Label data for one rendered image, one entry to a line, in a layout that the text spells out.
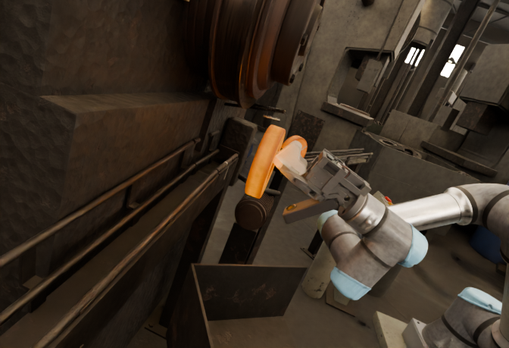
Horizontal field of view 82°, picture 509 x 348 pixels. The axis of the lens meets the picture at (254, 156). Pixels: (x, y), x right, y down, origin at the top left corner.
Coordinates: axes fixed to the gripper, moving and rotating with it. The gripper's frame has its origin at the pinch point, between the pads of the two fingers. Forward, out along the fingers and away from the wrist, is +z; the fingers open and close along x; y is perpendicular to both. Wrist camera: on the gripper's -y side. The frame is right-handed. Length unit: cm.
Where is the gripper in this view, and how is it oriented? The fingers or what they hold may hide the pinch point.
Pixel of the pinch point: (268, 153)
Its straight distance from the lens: 60.5
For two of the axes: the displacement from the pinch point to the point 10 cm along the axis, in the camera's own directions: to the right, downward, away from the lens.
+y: 5.6, -7.6, -3.2
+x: -2.2, 2.4, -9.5
